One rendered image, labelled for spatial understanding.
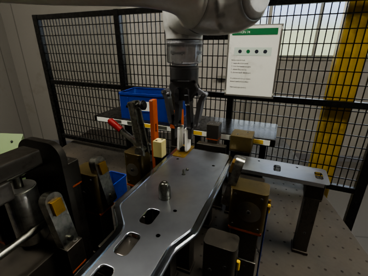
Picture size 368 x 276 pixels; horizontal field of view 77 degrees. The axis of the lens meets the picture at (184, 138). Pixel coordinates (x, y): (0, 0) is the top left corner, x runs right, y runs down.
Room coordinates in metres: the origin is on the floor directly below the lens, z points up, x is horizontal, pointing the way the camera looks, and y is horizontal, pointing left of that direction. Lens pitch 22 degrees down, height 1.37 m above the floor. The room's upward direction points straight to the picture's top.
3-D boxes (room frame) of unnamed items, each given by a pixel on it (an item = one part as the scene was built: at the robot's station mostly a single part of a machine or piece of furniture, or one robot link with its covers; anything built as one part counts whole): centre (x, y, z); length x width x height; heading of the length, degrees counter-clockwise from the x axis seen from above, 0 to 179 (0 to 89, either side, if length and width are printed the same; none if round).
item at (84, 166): (0.53, 0.26, 0.88); 0.11 x 0.07 x 0.37; 67
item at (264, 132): (1.09, 0.02, 1.02); 0.90 x 0.22 x 0.03; 67
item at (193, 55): (0.62, 0.00, 1.35); 0.09 x 0.09 x 0.06
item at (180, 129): (0.62, 0.01, 1.12); 0.03 x 0.01 x 0.07; 157
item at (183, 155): (0.62, 0.00, 1.09); 0.08 x 0.04 x 0.01; 157
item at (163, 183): (0.50, 0.05, 1.02); 0.03 x 0.03 x 0.07
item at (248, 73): (1.09, -0.30, 1.30); 0.23 x 0.02 x 0.31; 67
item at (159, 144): (0.74, 0.09, 0.88); 0.04 x 0.04 x 0.37; 67
